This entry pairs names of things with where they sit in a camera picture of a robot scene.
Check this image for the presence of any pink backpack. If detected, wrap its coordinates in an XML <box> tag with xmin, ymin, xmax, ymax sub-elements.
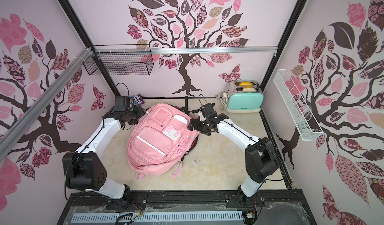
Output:
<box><xmin>127</xmin><ymin>103</ymin><xmax>199</xmax><ymax>180</ymax></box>

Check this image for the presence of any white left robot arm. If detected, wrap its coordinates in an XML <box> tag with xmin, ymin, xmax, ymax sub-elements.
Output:
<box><xmin>63</xmin><ymin>105</ymin><xmax>147</xmax><ymax>200</ymax></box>

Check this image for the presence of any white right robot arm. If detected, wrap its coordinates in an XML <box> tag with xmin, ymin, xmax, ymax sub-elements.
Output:
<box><xmin>188</xmin><ymin>114</ymin><xmax>280</xmax><ymax>198</ymax></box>

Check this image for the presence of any purple candy bag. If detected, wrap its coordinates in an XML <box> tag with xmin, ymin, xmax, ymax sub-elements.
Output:
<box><xmin>129</xmin><ymin>94</ymin><xmax>145</xmax><ymax>107</ymax></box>

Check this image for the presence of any mint green toaster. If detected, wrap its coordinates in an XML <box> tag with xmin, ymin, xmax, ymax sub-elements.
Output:
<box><xmin>227</xmin><ymin>80</ymin><xmax>264</xmax><ymax>113</ymax></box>

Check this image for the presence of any yellow toast slice front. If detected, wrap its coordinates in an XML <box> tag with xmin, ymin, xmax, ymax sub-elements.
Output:
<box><xmin>242</xmin><ymin>87</ymin><xmax>257</xmax><ymax>92</ymax></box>

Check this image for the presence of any yellow toast slice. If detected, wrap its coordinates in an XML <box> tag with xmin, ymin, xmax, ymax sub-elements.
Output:
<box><xmin>238</xmin><ymin>81</ymin><xmax>253</xmax><ymax>87</ymax></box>
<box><xmin>242</xmin><ymin>87</ymin><xmax>257</xmax><ymax>92</ymax></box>

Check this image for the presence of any yellow toast slice back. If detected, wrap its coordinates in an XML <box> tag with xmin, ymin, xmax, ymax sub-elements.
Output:
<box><xmin>238</xmin><ymin>81</ymin><xmax>253</xmax><ymax>87</ymax></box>

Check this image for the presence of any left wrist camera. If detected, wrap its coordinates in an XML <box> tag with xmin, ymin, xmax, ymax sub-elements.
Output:
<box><xmin>114</xmin><ymin>96</ymin><xmax>131</xmax><ymax>112</ymax></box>

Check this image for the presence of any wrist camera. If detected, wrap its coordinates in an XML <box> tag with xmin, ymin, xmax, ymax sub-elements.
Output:
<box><xmin>198</xmin><ymin>103</ymin><xmax>217</xmax><ymax>121</ymax></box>
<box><xmin>114</xmin><ymin>96</ymin><xmax>131</xmax><ymax>112</ymax></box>

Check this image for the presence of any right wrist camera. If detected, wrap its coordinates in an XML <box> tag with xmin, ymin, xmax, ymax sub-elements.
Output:
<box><xmin>198</xmin><ymin>103</ymin><xmax>217</xmax><ymax>121</ymax></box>

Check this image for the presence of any white toaster power cord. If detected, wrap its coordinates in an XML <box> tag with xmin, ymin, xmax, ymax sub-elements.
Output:
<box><xmin>215</xmin><ymin>92</ymin><xmax>230</xmax><ymax>114</ymax></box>

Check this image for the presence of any black wire basket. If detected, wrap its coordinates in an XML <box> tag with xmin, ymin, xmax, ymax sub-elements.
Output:
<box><xmin>83</xmin><ymin>45</ymin><xmax>155</xmax><ymax>76</ymax></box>

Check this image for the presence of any aluminium rail back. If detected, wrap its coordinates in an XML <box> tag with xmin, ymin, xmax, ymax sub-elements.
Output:
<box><xmin>96</xmin><ymin>46</ymin><xmax>278</xmax><ymax>54</ymax></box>

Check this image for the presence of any aluminium rail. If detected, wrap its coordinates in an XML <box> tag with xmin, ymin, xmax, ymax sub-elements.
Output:
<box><xmin>96</xmin><ymin>46</ymin><xmax>278</xmax><ymax>54</ymax></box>
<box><xmin>1</xmin><ymin>48</ymin><xmax>91</xmax><ymax>160</ymax></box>

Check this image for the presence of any white vented cable duct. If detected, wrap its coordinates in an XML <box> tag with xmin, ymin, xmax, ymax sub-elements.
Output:
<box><xmin>68</xmin><ymin>211</ymin><xmax>244</xmax><ymax>225</ymax></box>

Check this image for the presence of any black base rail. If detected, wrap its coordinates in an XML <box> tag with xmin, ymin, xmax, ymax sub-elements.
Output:
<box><xmin>61</xmin><ymin>190</ymin><xmax>310</xmax><ymax>217</ymax></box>

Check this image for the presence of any white wire shelf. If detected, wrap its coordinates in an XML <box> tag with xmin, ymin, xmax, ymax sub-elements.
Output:
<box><xmin>273</xmin><ymin>69</ymin><xmax>325</xmax><ymax>141</ymax></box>

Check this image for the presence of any aluminium rail left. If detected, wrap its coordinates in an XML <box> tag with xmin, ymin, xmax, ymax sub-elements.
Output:
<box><xmin>1</xmin><ymin>48</ymin><xmax>91</xmax><ymax>160</ymax></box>

